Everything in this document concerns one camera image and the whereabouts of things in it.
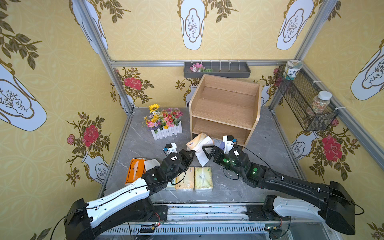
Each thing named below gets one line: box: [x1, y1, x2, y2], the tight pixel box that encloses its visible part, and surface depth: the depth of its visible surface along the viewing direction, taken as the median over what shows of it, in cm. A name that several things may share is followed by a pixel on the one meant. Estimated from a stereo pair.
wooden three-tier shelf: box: [189, 74, 261, 147], surface depth 81 cm
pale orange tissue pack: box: [186, 132, 215, 167], surface depth 78 cm
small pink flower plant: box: [189, 62, 213, 73], surface depth 89 cm
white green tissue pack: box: [165, 182, 176, 190], surface depth 80 cm
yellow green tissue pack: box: [194, 166, 214, 189], surface depth 82 cm
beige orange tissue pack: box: [175, 167, 195, 190], surface depth 81 cm
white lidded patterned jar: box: [283, 59, 303, 81], surface depth 87 cm
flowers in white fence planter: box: [141, 103, 184, 141], surface depth 97 cm
